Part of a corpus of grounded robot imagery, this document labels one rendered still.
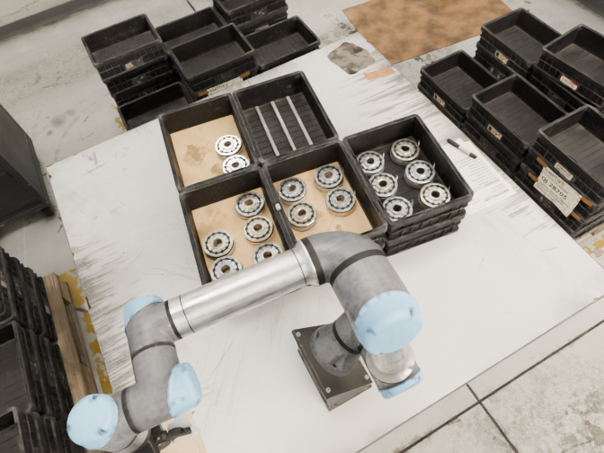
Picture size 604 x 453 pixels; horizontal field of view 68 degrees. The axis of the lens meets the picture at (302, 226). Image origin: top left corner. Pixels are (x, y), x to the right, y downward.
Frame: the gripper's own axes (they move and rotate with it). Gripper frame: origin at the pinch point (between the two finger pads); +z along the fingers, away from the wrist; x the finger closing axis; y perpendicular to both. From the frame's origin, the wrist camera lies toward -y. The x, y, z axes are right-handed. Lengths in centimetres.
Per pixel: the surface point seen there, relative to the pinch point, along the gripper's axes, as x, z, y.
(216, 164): -45, 26, 90
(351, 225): -73, 26, 39
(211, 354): -12, 39, 29
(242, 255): -36, 26, 49
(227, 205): -40, 26, 70
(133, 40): -46, 60, 236
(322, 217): -66, 26, 47
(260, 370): -23.3, 39.1, 16.6
